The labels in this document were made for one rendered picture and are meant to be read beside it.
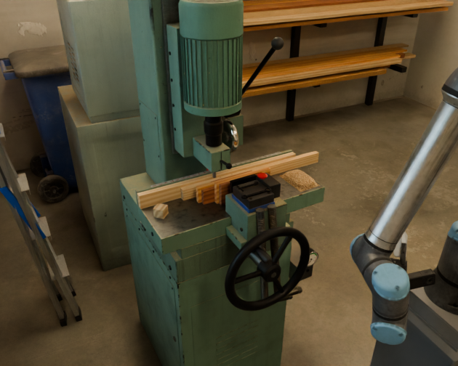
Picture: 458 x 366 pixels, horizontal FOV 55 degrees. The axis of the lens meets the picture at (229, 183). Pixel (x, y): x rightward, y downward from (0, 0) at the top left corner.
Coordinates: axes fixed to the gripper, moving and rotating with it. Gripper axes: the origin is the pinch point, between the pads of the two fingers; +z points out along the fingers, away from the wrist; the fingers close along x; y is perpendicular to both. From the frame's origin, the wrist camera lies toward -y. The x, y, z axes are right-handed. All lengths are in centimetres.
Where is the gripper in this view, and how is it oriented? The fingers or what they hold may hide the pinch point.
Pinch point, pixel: (406, 247)
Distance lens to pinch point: 156.9
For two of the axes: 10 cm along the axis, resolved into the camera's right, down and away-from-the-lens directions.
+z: 3.8, -5.4, 7.5
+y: -9.1, -0.5, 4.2
